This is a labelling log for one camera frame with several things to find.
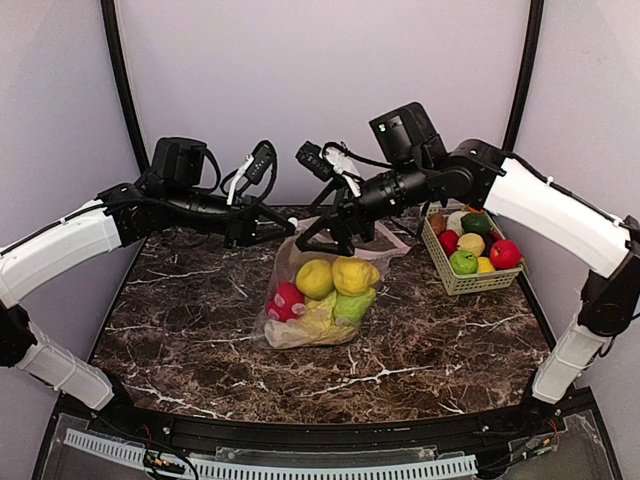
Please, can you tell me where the yellow lemon toy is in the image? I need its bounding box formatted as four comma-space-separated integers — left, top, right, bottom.
332, 257, 381, 297

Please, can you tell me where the clear dotted zip top bag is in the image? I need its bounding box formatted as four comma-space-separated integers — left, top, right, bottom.
253, 222, 409, 350

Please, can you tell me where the green wrinkled fruit toy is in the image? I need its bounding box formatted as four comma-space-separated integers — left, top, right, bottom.
332, 287, 376, 327

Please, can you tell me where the red tomato toy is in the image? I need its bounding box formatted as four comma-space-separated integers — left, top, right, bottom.
265, 282, 307, 323

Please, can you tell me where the napa cabbage toy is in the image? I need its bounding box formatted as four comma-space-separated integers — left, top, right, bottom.
264, 291, 360, 350

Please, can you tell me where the yellow round fruit toy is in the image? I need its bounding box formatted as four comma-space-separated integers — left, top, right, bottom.
295, 259, 334, 300

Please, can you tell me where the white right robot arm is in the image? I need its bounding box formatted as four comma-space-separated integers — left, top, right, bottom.
296, 102, 639, 404

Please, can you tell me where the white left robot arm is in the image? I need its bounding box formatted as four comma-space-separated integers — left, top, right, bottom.
1, 137, 295, 412

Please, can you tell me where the brown potato toy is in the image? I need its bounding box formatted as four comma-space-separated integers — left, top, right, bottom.
429, 213, 447, 236

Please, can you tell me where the small red fruit toy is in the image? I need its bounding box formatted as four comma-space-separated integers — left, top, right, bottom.
438, 230, 459, 257

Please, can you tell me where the white garlic toy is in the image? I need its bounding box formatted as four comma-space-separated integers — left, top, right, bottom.
446, 210, 469, 236

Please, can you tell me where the green apple toy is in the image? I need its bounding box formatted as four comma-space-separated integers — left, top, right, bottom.
449, 250, 478, 275

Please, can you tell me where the dark green round fruit toy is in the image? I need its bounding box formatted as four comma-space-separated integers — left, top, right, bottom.
460, 213, 492, 235

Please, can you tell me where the pale small cabbage toy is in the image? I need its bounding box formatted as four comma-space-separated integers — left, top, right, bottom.
457, 233, 486, 257

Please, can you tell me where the small yellow fruit toy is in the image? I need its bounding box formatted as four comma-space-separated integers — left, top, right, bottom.
476, 256, 496, 274

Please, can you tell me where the red apple toy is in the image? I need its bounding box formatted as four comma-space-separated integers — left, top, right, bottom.
489, 239, 522, 270

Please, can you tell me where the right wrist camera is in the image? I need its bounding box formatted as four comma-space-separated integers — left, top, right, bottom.
295, 141, 364, 197

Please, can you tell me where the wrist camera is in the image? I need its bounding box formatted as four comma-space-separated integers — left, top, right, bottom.
220, 140, 278, 206
295, 141, 364, 197

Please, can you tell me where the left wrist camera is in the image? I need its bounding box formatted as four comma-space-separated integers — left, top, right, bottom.
220, 140, 278, 206

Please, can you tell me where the white slotted cable duct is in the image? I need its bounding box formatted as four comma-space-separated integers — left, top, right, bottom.
63, 428, 478, 479

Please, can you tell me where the black corner frame post left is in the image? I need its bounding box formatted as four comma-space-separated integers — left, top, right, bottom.
100, 0, 150, 173

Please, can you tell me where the black corner frame post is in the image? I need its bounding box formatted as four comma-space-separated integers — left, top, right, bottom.
100, 0, 150, 173
502, 0, 545, 151

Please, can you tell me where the black corner frame post right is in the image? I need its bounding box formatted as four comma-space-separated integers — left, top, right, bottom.
502, 0, 545, 151

